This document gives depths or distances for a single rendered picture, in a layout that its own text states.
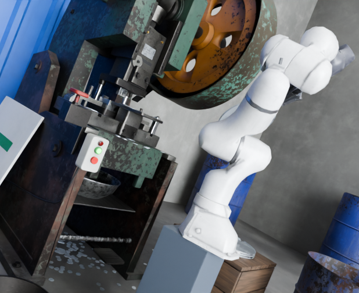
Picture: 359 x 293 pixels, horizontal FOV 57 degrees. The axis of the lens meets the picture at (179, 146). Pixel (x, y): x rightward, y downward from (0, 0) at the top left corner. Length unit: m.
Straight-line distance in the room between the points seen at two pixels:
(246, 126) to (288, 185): 3.65
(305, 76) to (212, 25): 1.08
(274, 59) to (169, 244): 0.66
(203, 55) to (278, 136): 3.09
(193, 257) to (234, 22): 1.28
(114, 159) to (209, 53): 0.83
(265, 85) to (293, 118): 3.89
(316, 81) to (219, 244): 0.56
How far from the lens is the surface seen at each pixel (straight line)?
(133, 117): 1.55
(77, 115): 1.31
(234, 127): 1.05
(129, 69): 1.61
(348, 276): 1.93
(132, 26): 1.55
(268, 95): 0.98
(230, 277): 1.49
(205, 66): 1.89
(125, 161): 1.52
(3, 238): 1.72
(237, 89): 1.79
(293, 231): 4.58
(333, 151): 4.56
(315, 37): 1.10
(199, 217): 1.10
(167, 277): 1.15
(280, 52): 1.04
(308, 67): 1.02
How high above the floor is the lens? 0.74
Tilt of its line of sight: 1 degrees down
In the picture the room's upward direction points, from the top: 22 degrees clockwise
